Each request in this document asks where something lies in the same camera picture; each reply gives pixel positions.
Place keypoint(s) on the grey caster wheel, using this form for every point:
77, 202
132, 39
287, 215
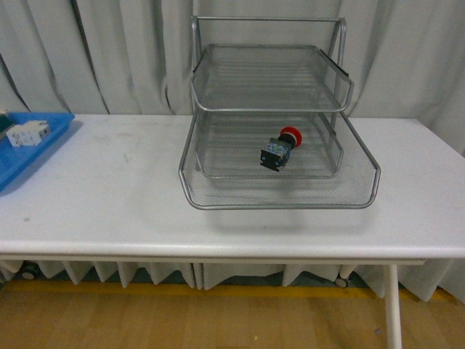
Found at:
342, 282
29, 271

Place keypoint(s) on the green white relay module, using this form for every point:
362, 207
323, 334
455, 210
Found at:
5, 122

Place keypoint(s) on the grey caster wheel right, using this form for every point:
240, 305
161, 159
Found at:
342, 282

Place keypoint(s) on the blue plastic tray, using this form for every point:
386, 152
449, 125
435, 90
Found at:
15, 159

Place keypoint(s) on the red emergency stop button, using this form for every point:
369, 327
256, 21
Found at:
276, 153

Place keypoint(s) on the silver mesh tiered rack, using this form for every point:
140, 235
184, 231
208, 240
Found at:
276, 120

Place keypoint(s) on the white curtain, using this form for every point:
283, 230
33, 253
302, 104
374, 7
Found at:
386, 59

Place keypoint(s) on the white circuit breaker block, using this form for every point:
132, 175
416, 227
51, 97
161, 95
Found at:
31, 133

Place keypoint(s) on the grey caster wheel left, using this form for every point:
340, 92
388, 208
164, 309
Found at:
29, 271

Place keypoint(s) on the white table leg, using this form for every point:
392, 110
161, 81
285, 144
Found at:
392, 307

